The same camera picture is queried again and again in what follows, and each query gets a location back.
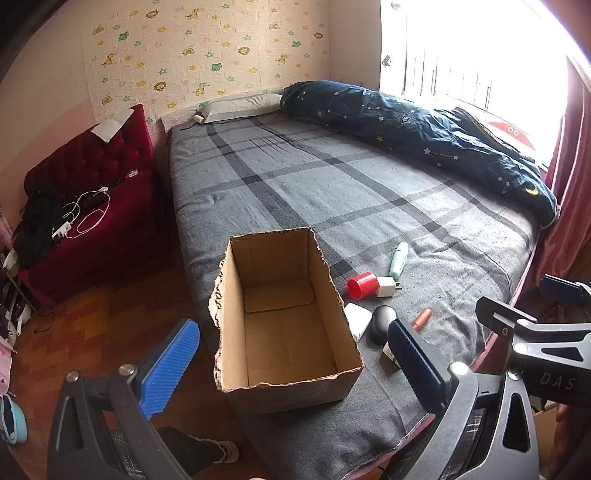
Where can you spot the light blue round object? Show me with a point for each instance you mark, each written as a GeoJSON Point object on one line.
{"type": "Point", "coordinates": [10, 417]}

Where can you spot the navy star print duvet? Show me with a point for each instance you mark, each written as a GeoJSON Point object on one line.
{"type": "Point", "coordinates": [415, 124]}

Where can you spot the cartoon print wall panel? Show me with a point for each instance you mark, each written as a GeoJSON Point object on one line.
{"type": "Point", "coordinates": [207, 46]}

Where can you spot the red plastic cup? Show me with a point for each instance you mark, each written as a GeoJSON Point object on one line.
{"type": "Point", "coordinates": [362, 285]}

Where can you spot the mint green bottle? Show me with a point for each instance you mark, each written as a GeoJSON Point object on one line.
{"type": "Point", "coordinates": [398, 264]}

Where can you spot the bed with grey plaid blanket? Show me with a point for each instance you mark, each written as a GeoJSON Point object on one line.
{"type": "Point", "coordinates": [323, 184]}

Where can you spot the white rounded case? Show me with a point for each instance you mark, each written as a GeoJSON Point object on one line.
{"type": "Point", "coordinates": [358, 318]}

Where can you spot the barred window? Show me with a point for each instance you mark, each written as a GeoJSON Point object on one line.
{"type": "Point", "coordinates": [461, 46]}

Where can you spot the grey white pillow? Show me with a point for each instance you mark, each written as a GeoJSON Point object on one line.
{"type": "Point", "coordinates": [240, 108]}

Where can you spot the black clothing pile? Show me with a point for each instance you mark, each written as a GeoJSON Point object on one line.
{"type": "Point", "coordinates": [37, 221]}

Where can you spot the pink lipstick tube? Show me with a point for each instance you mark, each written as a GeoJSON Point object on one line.
{"type": "Point", "coordinates": [422, 318]}

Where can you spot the small black device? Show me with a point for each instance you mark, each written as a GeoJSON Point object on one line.
{"type": "Point", "coordinates": [91, 200]}

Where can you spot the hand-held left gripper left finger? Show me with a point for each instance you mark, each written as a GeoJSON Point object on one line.
{"type": "Point", "coordinates": [171, 364]}

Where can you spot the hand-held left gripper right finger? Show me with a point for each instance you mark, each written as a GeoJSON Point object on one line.
{"type": "Point", "coordinates": [415, 364]}

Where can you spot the red curtain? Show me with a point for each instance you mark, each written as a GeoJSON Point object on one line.
{"type": "Point", "coordinates": [572, 184]}

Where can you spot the small black white box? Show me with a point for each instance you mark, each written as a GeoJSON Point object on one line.
{"type": "Point", "coordinates": [388, 356]}

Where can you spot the white paper sheet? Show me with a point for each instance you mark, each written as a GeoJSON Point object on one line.
{"type": "Point", "coordinates": [111, 125]}

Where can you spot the person's leg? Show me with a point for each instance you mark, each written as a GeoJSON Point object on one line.
{"type": "Point", "coordinates": [184, 450]}

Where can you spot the red tufted sofa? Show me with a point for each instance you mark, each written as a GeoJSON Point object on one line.
{"type": "Point", "coordinates": [120, 207]}

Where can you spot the white charger adapter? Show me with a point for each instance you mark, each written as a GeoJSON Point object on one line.
{"type": "Point", "coordinates": [387, 287]}

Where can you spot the dark metal shelf rack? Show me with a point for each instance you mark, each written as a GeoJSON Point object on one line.
{"type": "Point", "coordinates": [14, 300]}

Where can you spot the red printed cushion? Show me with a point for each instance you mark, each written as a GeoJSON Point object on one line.
{"type": "Point", "coordinates": [508, 131]}

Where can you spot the cardboard box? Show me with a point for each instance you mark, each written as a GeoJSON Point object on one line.
{"type": "Point", "coordinates": [286, 332]}

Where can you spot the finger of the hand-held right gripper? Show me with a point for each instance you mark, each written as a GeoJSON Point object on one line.
{"type": "Point", "coordinates": [563, 288]}
{"type": "Point", "coordinates": [501, 316]}

